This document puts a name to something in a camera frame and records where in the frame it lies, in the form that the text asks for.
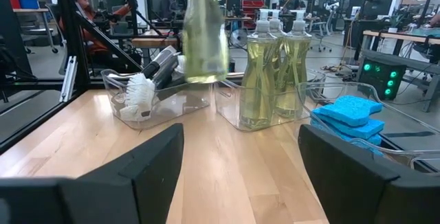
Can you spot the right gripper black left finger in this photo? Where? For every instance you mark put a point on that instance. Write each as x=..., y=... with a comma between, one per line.
x=86, y=200

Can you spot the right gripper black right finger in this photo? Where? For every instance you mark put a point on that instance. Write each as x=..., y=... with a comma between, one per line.
x=371, y=200

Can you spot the clear plastic bin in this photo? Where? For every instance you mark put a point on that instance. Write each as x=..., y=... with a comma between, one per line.
x=405, y=131
x=113, y=90
x=227, y=114

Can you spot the yellow dish soap bottle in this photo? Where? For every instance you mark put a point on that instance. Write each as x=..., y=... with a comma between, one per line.
x=276, y=21
x=259, y=79
x=296, y=66
x=204, y=38

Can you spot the black computer with green lights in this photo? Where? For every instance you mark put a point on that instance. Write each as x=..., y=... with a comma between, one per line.
x=378, y=79

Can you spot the wooden table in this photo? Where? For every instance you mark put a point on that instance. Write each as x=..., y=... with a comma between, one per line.
x=395, y=35

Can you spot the wooden workbench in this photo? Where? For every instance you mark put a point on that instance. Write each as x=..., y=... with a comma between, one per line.
x=151, y=42

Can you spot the small potted plant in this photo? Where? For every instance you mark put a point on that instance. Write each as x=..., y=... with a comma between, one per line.
x=395, y=23

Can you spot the office chair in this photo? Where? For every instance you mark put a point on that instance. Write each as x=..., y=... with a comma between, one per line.
x=321, y=28

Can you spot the grey cart table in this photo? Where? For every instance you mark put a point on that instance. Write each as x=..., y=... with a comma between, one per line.
x=31, y=10

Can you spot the black monitor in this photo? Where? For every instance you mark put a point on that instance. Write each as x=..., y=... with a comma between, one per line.
x=379, y=2

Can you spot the floor fan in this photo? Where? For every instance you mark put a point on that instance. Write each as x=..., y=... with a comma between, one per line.
x=239, y=37

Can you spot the red storage bin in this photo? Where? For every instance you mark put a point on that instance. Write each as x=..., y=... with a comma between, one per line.
x=14, y=2

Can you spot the silver metal bracket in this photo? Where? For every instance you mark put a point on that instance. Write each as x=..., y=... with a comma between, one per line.
x=68, y=79

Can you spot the black aluminium table frame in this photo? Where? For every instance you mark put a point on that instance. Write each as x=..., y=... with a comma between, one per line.
x=70, y=28

